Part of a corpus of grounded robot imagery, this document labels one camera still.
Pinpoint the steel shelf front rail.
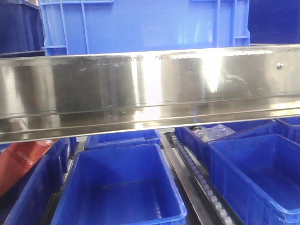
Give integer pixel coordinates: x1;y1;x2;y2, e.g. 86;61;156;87
0;45;300;143

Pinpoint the blue bin with plastic bag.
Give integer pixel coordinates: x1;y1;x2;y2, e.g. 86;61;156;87
175;120;276;170

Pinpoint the rail screw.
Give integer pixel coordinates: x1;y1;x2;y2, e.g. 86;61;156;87
276;62;284;70

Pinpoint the clear plastic bag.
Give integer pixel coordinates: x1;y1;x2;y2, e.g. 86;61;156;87
192;124;235;143

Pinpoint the lower roller track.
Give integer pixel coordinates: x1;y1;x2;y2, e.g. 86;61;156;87
172;135;243;225

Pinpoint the red cardboard box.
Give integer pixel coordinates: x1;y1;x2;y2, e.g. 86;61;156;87
0;139;58;196

